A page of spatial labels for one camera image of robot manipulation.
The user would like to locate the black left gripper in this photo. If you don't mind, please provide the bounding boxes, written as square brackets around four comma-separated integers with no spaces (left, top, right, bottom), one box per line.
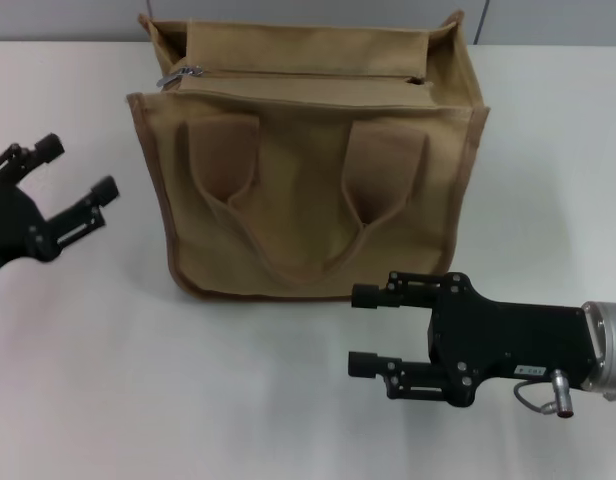
[0,132,121,277]

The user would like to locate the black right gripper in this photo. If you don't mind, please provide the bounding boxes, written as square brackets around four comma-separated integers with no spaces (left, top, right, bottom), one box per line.
[346,271,597,409]

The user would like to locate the silver metal zipper pull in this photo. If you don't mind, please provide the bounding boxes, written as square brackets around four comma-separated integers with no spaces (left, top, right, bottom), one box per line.
[157,64,206,91]

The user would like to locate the right gripper cable with plug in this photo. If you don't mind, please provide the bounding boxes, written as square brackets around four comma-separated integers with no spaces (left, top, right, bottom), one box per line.
[512,368,580,419]

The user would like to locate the khaki canvas food bag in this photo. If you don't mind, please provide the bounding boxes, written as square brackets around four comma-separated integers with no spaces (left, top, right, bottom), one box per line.
[123,10,491,302]

